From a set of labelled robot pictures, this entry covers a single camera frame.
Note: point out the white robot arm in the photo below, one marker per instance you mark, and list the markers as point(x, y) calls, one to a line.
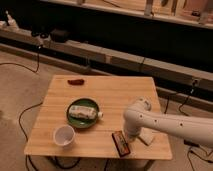
point(194, 129)

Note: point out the white cloth piece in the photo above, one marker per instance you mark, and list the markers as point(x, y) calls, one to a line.
point(146, 136)

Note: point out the white spray bottle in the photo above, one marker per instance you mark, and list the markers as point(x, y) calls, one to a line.
point(12, 22)

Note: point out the black rectangular eraser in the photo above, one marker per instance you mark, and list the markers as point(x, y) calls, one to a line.
point(120, 143)

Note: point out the white paper cup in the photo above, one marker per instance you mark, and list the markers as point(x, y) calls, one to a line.
point(64, 135)

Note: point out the black box on ledge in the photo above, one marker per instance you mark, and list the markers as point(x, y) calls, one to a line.
point(60, 36)

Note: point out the clear plastic bottle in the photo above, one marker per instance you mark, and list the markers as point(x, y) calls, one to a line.
point(84, 112)

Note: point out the green round plate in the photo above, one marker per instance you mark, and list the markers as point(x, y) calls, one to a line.
point(79, 122)

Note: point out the small red-brown object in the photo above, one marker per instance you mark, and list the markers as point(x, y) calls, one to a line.
point(76, 82)

